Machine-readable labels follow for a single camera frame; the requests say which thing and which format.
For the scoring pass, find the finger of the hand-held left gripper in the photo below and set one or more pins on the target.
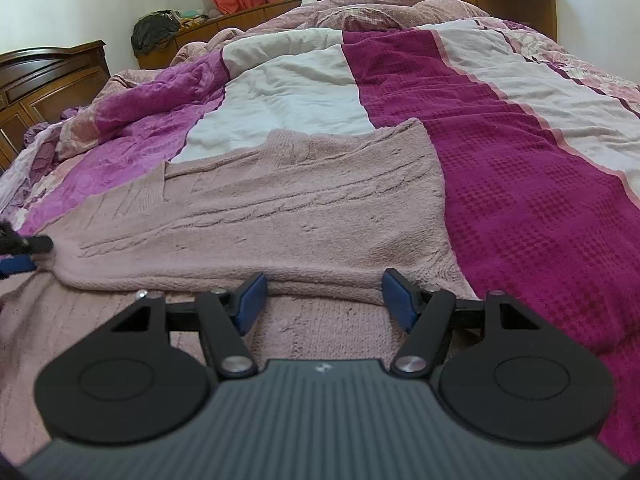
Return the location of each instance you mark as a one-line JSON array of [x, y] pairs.
[[15, 265], [35, 244]]

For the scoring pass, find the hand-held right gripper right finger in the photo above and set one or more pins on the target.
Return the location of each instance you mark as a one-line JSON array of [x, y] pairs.
[[400, 302]]

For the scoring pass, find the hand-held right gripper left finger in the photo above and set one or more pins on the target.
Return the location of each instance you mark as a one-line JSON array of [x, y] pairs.
[[252, 304]]

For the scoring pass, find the pink knit sweater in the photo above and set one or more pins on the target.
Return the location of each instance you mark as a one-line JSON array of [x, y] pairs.
[[275, 220]]

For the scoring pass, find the floral purple bedsheet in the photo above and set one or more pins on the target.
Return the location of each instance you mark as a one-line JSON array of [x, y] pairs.
[[30, 160]]

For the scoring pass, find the dark wooden cabinet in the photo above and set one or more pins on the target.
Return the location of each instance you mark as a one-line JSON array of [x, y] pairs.
[[45, 90]]

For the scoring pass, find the magenta and white striped blanket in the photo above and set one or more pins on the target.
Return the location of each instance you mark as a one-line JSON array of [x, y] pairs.
[[525, 185]]

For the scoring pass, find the dark green bag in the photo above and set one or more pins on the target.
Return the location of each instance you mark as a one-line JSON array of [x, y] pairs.
[[154, 30]]

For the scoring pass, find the pile of colourful cloths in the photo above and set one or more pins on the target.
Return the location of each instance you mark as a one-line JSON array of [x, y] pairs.
[[192, 16]]

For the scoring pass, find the pink checkered quilt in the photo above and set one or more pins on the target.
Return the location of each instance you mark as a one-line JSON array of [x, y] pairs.
[[300, 15]]

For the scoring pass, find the pink pillow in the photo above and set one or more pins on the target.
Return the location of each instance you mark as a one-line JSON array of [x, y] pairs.
[[450, 11]]

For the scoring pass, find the wooden headboard shelf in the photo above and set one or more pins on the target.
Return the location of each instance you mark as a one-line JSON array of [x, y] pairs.
[[515, 7]]

